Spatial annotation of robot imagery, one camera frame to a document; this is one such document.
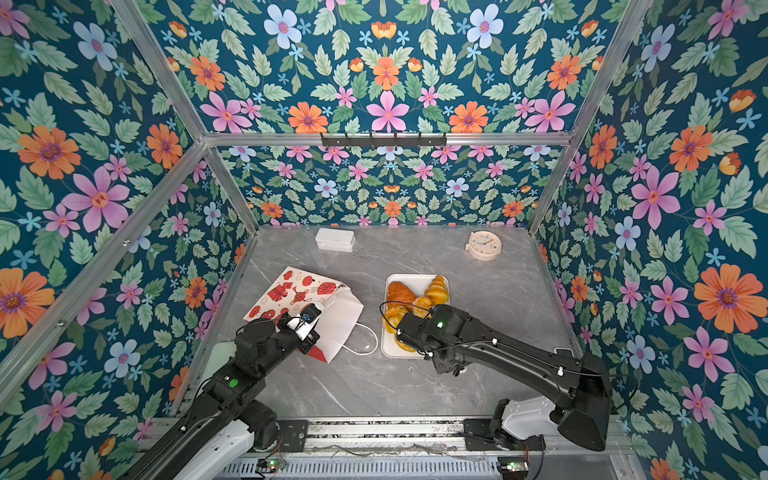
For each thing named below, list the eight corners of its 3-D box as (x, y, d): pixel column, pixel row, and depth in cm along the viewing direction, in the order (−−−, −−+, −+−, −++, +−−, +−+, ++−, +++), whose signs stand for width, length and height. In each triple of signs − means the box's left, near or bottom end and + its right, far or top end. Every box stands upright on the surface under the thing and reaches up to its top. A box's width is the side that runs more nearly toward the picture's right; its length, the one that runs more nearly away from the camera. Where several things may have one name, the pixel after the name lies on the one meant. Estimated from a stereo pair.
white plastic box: (315, 249, 116) (312, 240, 112) (321, 236, 120) (318, 227, 116) (352, 253, 114) (350, 244, 110) (357, 240, 119) (355, 231, 115)
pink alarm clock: (467, 261, 112) (469, 255, 109) (463, 236, 120) (464, 230, 117) (502, 261, 112) (504, 255, 109) (495, 236, 120) (497, 230, 117)
